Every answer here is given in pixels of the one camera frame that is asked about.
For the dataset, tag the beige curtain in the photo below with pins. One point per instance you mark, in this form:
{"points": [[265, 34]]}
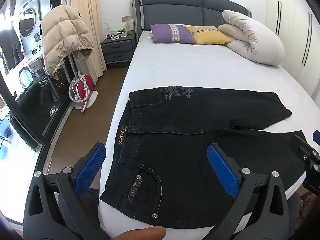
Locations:
{"points": [[85, 7]]}

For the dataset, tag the person's left hand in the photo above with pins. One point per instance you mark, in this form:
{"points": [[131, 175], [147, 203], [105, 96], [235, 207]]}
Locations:
{"points": [[142, 233]]}

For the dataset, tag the black framed glass door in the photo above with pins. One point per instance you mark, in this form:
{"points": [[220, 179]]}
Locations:
{"points": [[25, 120]]}

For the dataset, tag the small white patterned container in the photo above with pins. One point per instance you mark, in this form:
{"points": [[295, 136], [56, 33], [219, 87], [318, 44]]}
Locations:
{"points": [[130, 24]]}

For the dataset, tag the red steam iron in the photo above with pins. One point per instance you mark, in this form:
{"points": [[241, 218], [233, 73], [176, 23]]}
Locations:
{"points": [[81, 90]]}

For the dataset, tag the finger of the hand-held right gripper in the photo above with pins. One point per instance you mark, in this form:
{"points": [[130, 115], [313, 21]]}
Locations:
{"points": [[316, 136], [308, 155]]}

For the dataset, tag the silver tumble dryer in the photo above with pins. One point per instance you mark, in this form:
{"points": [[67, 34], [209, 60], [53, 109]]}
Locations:
{"points": [[28, 22]]}

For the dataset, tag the dark hanging garment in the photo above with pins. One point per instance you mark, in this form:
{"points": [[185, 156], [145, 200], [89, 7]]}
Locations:
{"points": [[10, 48]]}

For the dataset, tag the white wardrobe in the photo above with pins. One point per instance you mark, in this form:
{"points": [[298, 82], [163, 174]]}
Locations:
{"points": [[295, 22]]}

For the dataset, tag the grey padded headboard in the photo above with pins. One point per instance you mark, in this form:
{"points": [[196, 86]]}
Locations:
{"points": [[175, 10]]}

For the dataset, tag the black denim pants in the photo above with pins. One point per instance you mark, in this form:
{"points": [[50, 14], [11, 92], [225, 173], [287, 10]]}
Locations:
{"points": [[187, 160]]}

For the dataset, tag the yellow patterned pillow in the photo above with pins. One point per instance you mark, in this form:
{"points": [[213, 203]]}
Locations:
{"points": [[207, 35]]}

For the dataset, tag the wall socket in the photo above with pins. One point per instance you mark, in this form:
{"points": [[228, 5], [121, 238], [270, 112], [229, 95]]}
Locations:
{"points": [[124, 18]]}

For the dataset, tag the bed with white sheet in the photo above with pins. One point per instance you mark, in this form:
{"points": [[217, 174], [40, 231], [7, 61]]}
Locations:
{"points": [[200, 67]]}

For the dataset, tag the beige puffer jacket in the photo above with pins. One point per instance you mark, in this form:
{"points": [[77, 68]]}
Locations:
{"points": [[62, 37]]}

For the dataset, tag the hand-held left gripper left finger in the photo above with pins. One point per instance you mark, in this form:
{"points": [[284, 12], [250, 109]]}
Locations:
{"points": [[91, 171]]}

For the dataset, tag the purple patterned pillow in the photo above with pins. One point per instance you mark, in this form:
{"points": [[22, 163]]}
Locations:
{"points": [[170, 33]]}

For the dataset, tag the silver washing machine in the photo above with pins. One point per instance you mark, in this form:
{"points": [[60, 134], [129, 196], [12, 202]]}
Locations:
{"points": [[25, 76]]}

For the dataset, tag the grey nightstand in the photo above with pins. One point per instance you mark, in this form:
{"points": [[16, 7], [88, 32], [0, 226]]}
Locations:
{"points": [[117, 50]]}

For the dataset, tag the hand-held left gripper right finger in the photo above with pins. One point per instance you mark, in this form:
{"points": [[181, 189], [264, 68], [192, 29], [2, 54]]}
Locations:
{"points": [[223, 173]]}

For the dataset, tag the person's grey clothing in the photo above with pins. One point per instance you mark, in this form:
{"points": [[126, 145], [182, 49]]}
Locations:
{"points": [[87, 210]]}

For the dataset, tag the rolled white duvet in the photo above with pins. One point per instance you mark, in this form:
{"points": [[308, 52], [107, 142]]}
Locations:
{"points": [[252, 37]]}

